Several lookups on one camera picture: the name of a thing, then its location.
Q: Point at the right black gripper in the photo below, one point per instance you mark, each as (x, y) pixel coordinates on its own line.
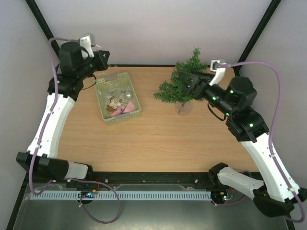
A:
(196, 86)

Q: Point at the white slotted cable duct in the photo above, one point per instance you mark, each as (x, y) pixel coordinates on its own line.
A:
(125, 195)

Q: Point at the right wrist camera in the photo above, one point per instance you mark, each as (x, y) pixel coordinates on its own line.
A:
(216, 68)

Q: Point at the green plastic basket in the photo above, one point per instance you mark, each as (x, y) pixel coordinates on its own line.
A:
(116, 85)

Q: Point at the brown gingerbread ornament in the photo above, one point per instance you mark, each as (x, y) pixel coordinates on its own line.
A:
(114, 103)

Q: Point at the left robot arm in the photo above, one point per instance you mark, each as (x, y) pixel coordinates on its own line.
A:
(76, 63)

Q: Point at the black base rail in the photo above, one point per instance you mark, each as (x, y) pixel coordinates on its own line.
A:
(199, 180)

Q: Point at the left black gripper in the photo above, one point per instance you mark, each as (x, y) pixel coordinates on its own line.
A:
(103, 63)

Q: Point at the pink ornaments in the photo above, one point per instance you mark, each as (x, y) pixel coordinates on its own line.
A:
(130, 107)

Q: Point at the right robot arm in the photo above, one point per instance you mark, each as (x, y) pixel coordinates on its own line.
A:
(274, 195)

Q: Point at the small green christmas tree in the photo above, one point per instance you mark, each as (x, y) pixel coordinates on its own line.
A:
(173, 91)

